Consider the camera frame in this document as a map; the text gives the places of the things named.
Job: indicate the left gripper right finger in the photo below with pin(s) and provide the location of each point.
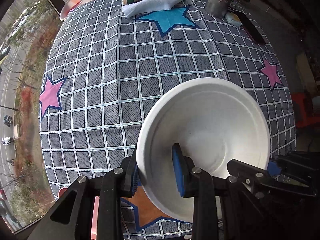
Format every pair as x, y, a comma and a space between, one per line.
194, 182

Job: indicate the grey checked tablecloth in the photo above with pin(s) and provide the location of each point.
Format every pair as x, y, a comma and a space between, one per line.
108, 71

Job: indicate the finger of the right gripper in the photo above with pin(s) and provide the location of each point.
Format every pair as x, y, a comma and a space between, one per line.
261, 180
298, 165

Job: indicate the white cloth towel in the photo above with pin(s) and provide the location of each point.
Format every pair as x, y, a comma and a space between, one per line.
144, 6

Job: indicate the large white bowl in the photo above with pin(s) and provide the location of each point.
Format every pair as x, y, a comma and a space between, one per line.
213, 121

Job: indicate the red plastic stool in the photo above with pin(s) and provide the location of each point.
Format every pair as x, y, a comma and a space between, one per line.
305, 115

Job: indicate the small yellow sponge packet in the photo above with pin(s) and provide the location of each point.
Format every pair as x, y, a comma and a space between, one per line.
233, 19

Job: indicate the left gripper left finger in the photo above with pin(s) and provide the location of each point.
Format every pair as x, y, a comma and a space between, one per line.
72, 215

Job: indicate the pink square plate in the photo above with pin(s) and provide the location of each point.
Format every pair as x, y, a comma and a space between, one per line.
95, 213

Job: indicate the black flat case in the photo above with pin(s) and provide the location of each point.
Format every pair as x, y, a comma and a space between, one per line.
249, 27

